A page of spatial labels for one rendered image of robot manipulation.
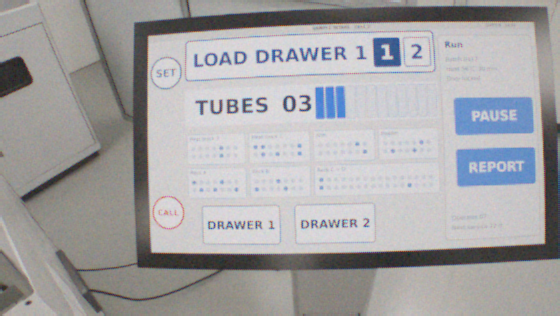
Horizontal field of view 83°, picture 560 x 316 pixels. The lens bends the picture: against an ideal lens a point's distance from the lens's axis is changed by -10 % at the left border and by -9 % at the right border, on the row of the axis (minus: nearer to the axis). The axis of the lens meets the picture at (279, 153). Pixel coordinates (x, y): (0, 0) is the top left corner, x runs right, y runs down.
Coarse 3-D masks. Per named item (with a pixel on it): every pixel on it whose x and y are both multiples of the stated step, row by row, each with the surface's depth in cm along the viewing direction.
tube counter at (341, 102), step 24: (288, 96) 40; (312, 96) 40; (336, 96) 40; (360, 96) 40; (384, 96) 40; (408, 96) 39; (432, 96) 39; (288, 120) 40; (312, 120) 40; (336, 120) 40; (360, 120) 40
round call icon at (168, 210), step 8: (152, 200) 41; (160, 200) 41; (168, 200) 41; (176, 200) 41; (184, 200) 41; (152, 208) 41; (160, 208) 41; (168, 208) 41; (176, 208) 41; (184, 208) 41; (152, 216) 41; (160, 216) 41; (168, 216) 41; (176, 216) 41; (184, 216) 41; (152, 224) 41; (160, 224) 41; (168, 224) 41; (176, 224) 41; (184, 224) 41
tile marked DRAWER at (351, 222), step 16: (304, 208) 40; (320, 208) 40; (336, 208) 40; (352, 208) 40; (368, 208) 39; (304, 224) 40; (320, 224) 40; (336, 224) 40; (352, 224) 40; (368, 224) 39; (304, 240) 40; (320, 240) 40; (336, 240) 40; (352, 240) 39; (368, 240) 39
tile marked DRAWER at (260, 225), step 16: (208, 208) 41; (224, 208) 41; (240, 208) 40; (256, 208) 40; (272, 208) 40; (208, 224) 41; (224, 224) 41; (240, 224) 40; (256, 224) 40; (272, 224) 40; (208, 240) 41; (224, 240) 41; (240, 240) 40; (256, 240) 40; (272, 240) 40
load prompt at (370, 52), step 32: (352, 32) 40; (384, 32) 40; (416, 32) 39; (192, 64) 41; (224, 64) 41; (256, 64) 41; (288, 64) 40; (320, 64) 40; (352, 64) 40; (384, 64) 40; (416, 64) 39
